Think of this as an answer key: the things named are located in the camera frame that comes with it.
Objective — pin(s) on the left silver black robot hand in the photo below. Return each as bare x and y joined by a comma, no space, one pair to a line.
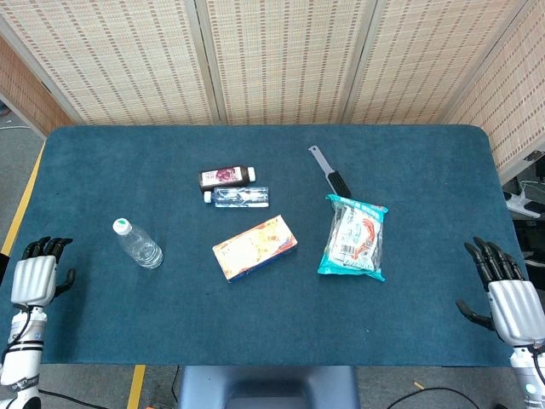
34,279

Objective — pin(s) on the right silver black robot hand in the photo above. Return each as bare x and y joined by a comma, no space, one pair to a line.
517,307

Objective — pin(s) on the round transparent plastic water bottle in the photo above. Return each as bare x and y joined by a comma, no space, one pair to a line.
140,247

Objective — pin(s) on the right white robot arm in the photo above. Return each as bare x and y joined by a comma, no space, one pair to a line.
528,375

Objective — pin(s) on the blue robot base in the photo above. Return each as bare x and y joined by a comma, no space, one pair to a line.
268,387

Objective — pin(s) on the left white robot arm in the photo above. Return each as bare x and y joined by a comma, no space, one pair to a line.
21,362

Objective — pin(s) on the dark juice bottle white cap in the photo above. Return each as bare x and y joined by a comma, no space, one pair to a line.
225,175

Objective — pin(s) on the square clear bottle blue label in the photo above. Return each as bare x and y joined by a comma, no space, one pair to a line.
242,197

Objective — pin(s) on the yellow floor tape strip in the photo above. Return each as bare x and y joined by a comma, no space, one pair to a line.
136,387
23,200

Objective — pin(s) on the white power strip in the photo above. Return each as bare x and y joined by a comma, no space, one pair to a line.
519,206

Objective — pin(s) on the teal clear snack bag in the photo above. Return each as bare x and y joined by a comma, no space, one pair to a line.
353,243

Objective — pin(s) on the orange bamboo screen panel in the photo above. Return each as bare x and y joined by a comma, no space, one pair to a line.
21,93

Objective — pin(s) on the bamboo folding screen panel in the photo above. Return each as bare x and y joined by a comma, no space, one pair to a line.
511,98
426,64
127,64
285,64

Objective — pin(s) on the orange blue biscuit box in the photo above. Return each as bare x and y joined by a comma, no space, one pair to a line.
255,249

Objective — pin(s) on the blue carpet table cover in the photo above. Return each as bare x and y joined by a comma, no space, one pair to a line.
255,315

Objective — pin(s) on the grey brush black bristles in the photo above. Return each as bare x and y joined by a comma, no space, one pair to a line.
328,170

